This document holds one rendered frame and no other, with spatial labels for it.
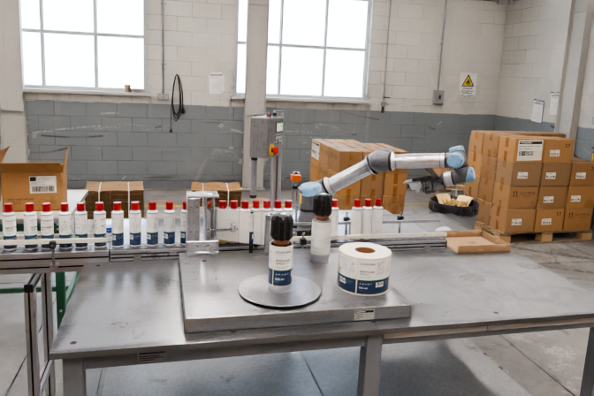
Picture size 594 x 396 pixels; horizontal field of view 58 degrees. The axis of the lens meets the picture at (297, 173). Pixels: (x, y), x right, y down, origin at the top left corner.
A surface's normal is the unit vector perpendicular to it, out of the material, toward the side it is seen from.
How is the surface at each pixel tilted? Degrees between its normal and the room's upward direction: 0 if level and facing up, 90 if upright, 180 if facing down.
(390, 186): 90
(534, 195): 90
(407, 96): 90
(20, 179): 92
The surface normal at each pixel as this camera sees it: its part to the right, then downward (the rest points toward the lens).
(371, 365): 0.24, 0.18
